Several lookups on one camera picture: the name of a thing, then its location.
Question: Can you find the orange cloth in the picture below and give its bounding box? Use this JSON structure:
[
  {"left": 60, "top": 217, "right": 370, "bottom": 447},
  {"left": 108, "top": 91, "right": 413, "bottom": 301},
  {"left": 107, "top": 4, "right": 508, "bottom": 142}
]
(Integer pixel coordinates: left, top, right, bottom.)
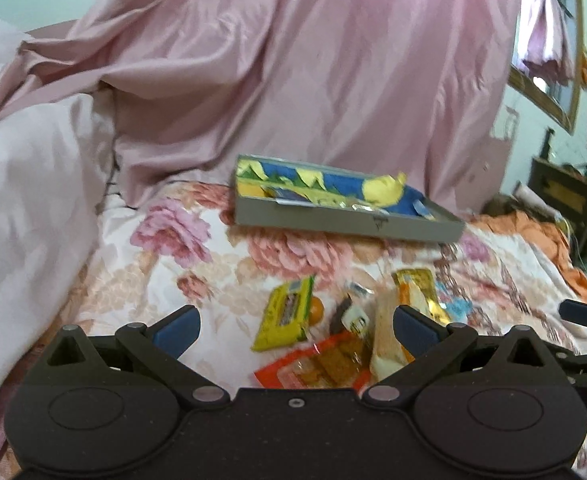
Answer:
[{"left": 470, "top": 210, "right": 587, "bottom": 303}]

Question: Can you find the yellow green snack packet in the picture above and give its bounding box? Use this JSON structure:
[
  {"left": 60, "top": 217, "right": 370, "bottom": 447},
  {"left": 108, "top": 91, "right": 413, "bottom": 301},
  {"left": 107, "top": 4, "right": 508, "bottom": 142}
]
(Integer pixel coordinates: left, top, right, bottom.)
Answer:
[{"left": 251, "top": 275, "right": 315, "bottom": 352}]

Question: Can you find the pink satin curtain cloth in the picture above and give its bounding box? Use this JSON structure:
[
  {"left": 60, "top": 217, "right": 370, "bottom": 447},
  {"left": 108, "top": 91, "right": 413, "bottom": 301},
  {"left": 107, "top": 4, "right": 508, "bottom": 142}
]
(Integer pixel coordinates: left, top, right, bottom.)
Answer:
[{"left": 0, "top": 0, "right": 520, "bottom": 206}]

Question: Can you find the floral bed quilt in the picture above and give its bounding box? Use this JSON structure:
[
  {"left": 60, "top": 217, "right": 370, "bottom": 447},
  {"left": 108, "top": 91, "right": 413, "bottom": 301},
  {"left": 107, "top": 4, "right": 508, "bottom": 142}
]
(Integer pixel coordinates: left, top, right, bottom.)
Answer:
[{"left": 0, "top": 179, "right": 587, "bottom": 480}]

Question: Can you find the white pink blanket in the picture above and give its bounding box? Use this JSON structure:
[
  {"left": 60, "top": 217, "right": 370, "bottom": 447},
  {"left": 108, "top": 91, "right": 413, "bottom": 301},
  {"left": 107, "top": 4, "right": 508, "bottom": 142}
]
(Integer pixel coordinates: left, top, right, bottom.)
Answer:
[{"left": 0, "top": 16, "right": 120, "bottom": 436}]

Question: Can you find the wooden framed window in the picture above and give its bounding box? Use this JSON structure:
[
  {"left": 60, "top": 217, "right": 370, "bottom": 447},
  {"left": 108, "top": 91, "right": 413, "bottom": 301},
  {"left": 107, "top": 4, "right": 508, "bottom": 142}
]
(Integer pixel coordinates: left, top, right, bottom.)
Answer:
[{"left": 509, "top": 0, "right": 584, "bottom": 132}]

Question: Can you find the wooden side cabinet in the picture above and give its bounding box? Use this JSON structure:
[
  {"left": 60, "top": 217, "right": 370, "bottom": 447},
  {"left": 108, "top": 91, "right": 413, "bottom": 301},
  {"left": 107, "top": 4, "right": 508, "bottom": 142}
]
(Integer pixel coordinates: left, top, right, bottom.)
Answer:
[{"left": 528, "top": 157, "right": 587, "bottom": 273}]

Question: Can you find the small orange fruit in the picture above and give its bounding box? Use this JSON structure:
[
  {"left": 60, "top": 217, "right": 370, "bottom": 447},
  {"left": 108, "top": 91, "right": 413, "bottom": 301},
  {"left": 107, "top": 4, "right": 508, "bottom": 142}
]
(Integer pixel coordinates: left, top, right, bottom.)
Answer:
[{"left": 307, "top": 296, "right": 325, "bottom": 326}]

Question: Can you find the red orange snack packet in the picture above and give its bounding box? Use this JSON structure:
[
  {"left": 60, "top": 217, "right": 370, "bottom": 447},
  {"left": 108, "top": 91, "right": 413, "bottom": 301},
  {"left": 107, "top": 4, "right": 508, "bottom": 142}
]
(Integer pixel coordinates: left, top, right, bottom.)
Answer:
[{"left": 254, "top": 332, "right": 371, "bottom": 391}]

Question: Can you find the yellow wafer snack packet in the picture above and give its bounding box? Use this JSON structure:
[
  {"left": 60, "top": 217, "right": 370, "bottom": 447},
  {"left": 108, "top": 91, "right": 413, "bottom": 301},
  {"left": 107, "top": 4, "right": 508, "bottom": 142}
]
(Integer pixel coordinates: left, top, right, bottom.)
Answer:
[{"left": 371, "top": 268, "right": 452, "bottom": 382}]

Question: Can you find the grey snack tray box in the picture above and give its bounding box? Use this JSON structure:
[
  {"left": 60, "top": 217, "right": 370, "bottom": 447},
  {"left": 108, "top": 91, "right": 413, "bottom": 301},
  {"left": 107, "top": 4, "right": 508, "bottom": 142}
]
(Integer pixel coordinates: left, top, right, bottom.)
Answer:
[{"left": 235, "top": 155, "right": 465, "bottom": 244}]

